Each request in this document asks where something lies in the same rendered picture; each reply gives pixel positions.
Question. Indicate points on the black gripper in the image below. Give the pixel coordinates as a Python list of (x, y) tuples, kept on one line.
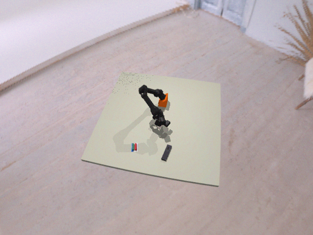
[(167, 123)]

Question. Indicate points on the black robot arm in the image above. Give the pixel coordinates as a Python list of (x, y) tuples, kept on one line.
[(160, 120)]

